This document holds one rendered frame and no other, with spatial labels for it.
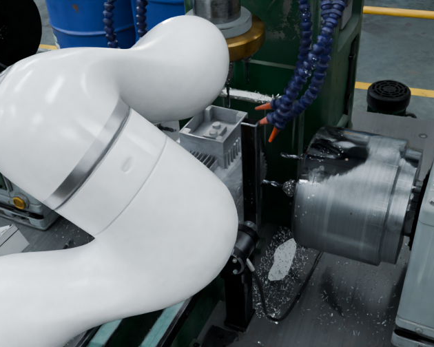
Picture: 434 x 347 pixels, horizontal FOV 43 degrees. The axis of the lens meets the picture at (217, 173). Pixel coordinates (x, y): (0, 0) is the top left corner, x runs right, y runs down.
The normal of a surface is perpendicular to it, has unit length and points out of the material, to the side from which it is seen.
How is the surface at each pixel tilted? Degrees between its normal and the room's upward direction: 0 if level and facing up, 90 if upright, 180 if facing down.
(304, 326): 0
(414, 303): 89
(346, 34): 3
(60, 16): 90
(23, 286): 14
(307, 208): 73
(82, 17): 84
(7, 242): 61
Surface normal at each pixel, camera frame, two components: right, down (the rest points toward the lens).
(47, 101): 0.29, -0.24
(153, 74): 0.52, 0.52
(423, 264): -0.43, 0.56
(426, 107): -0.05, -0.79
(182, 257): 0.19, 0.30
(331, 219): -0.43, 0.37
